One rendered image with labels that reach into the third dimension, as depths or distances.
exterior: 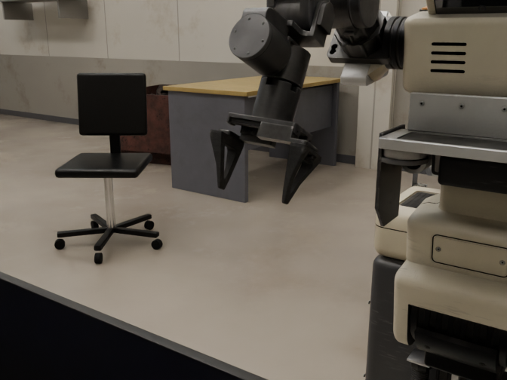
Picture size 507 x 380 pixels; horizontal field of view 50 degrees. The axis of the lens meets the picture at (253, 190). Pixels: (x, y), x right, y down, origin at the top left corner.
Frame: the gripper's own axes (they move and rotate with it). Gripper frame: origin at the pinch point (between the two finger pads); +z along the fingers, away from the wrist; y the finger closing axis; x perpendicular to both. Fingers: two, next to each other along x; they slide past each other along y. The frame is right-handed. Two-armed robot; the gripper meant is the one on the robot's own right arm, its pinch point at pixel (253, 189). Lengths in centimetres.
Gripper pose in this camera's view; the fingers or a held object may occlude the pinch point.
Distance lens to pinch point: 72.5
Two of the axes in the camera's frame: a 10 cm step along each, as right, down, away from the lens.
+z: -2.5, 9.6, -0.7
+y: 8.7, 1.9, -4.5
